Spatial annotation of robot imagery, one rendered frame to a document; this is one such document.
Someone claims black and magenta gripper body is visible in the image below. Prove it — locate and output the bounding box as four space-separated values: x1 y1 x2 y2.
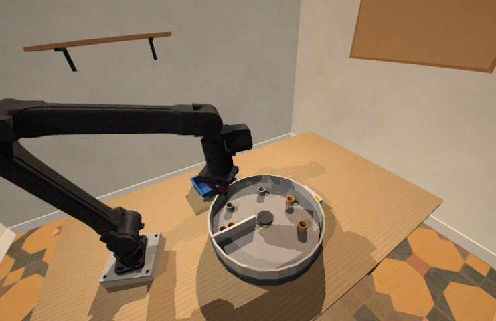
198 155 239 187

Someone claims blue crate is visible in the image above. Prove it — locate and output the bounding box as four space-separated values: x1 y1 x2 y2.
190 175 217 202

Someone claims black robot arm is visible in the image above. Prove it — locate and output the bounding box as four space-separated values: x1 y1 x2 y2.
0 98 252 275

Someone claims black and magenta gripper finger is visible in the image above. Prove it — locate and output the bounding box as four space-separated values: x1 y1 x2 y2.
206 184 222 196
219 182 230 197

